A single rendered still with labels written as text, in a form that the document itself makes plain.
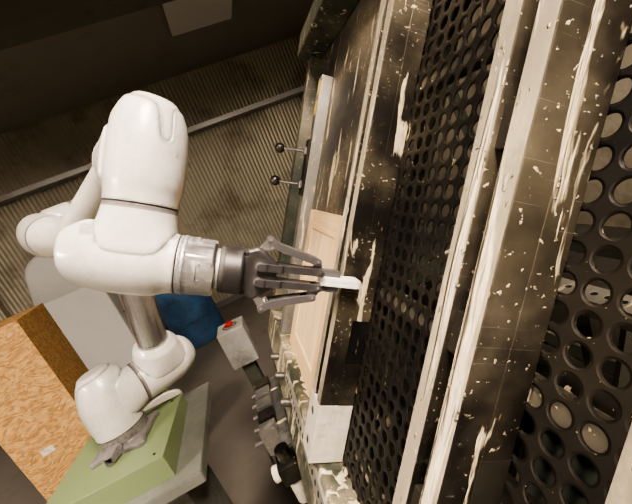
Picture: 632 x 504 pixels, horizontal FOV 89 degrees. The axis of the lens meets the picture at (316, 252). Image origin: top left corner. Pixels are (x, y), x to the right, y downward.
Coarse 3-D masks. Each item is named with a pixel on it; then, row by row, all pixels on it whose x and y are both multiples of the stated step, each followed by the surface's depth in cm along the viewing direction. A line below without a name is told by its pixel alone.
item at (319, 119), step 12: (324, 84) 113; (324, 96) 113; (324, 108) 114; (312, 120) 118; (324, 120) 115; (312, 132) 116; (312, 144) 115; (312, 156) 116; (312, 168) 117; (312, 180) 118; (312, 192) 118; (300, 204) 120; (312, 204) 119; (300, 216) 119; (300, 228) 120; (300, 240) 120; (300, 264) 122; (288, 276) 126; (288, 312) 124; (288, 324) 125
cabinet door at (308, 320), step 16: (320, 224) 98; (336, 224) 83; (320, 240) 97; (336, 240) 81; (320, 256) 94; (304, 304) 106; (320, 304) 89; (304, 320) 103; (320, 320) 86; (304, 336) 101; (320, 336) 84; (304, 352) 98; (304, 368) 95
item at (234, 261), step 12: (228, 252) 49; (240, 252) 50; (252, 252) 51; (264, 252) 51; (228, 264) 48; (240, 264) 48; (252, 264) 51; (276, 264) 52; (228, 276) 48; (240, 276) 48; (252, 276) 51; (264, 276) 52; (228, 288) 49; (240, 288) 50; (252, 288) 52; (264, 288) 52
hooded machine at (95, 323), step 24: (48, 264) 350; (48, 288) 354; (72, 288) 359; (72, 312) 360; (96, 312) 365; (120, 312) 374; (72, 336) 364; (96, 336) 370; (120, 336) 376; (96, 360) 375; (120, 360) 381
